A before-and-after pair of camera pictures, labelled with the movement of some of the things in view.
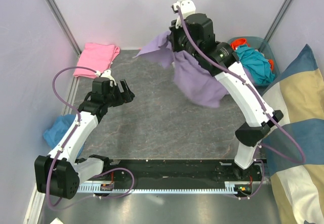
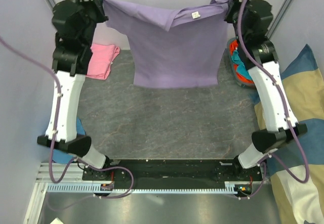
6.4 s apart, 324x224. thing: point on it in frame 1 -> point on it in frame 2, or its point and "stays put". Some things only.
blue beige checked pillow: x=297 y=92 stays put
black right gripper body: x=179 y=42 -> x=231 y=16
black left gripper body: x=114 y=98 -> x=92 y=14
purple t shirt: x=193 y=83 -> x=172 y=48
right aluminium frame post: x=284 y=10 stays put
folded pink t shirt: x=97 y=56 stays put
